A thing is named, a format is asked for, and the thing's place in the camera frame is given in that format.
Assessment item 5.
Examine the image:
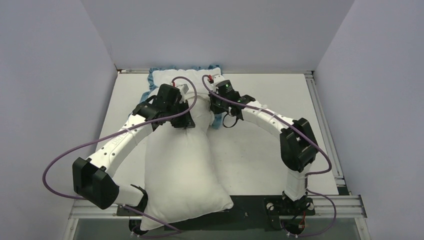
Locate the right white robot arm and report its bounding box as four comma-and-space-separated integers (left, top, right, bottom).
203, 76, 318, 214

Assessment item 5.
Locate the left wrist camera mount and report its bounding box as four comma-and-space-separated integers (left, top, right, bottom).
172, 82, 190, 97

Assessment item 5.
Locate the white pillow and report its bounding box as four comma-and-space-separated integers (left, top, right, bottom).
140, 67, 235, 232

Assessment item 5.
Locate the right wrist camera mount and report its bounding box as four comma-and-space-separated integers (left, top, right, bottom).
206, 74, 226, 87

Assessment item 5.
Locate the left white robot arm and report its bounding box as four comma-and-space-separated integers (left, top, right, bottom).
72, 83, 195, 215

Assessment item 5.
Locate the white pillowcase with blue trim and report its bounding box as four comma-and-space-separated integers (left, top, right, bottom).
138, 63, 223, 131

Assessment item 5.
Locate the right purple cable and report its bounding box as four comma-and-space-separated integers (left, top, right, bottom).
201, 74, 338, 239

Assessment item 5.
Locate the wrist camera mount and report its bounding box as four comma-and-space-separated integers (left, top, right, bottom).
172, 82, 190, 97
206, 74, 226, 87

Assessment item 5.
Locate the purple cable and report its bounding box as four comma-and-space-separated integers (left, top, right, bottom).
42, 76, 199, 239
201, 74, 338, 239

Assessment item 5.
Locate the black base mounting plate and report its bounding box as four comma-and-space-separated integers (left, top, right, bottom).
116, 194, 316, 232

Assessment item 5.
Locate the aluminium rail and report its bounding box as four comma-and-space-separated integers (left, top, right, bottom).
304, 71, 346, 187
69, 195, 367, 220

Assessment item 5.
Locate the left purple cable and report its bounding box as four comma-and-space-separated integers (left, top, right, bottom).
42, 76, 199, 239

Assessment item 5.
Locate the aluminium right side rail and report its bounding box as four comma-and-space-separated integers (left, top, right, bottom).
304, 71, 346, 187

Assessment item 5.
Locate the aluminium front rail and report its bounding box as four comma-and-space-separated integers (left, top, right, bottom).
69, 195, 367, 220

